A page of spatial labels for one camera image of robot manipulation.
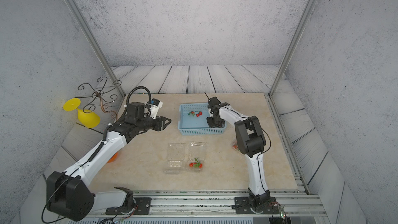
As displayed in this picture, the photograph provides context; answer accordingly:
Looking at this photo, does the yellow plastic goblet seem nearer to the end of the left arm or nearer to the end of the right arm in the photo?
the end of the left arm

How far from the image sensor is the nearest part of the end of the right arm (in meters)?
0.76

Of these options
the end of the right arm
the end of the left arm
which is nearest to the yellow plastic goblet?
the end of the left arm
